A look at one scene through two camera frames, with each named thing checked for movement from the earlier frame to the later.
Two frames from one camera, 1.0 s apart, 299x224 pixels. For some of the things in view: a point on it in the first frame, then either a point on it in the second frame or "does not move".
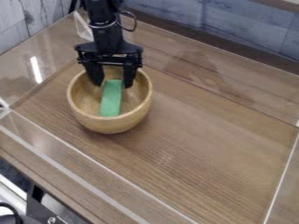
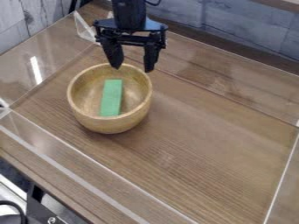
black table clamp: (44, 209) does not move
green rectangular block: (111, 97) does not move
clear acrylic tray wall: (41, 159) does not move
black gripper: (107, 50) → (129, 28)
